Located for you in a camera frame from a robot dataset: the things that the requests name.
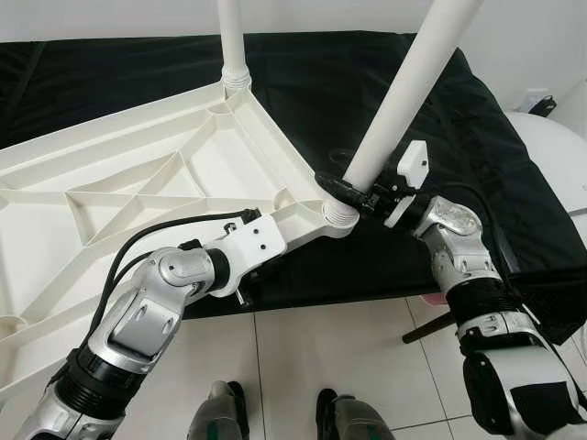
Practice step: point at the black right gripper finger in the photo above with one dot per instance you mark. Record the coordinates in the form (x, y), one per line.
(339, 190)

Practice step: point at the white plastic table leg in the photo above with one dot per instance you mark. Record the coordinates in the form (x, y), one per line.
(404, 92)
(233, 41)

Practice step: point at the white plastic table top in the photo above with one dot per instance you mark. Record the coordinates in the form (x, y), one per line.
(92, 174)

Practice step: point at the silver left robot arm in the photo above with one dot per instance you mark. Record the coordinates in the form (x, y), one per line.
(138, 321)

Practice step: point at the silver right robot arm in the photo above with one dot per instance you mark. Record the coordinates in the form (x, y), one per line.
(449, 220)

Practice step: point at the pink cloth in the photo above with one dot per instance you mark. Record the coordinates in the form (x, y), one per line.
(428, 299)

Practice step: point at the black tablecloth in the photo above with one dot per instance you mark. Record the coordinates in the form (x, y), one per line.
(367, 82)

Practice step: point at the grey robot right leg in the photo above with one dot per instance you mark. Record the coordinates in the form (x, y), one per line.
(356, 417)

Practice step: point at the white round appliance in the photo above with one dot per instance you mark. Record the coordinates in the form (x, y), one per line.
(555, 156)

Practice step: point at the white rounded plastic container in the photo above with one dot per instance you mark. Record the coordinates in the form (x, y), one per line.
(573, 110)

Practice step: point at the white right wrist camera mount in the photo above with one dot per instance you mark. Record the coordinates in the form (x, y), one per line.
(413, 165)

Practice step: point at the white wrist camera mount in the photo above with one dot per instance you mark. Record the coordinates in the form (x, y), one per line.
(257, 240)
(413, 165)

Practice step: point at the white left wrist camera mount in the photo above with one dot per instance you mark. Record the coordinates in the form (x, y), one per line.
(257, 240)

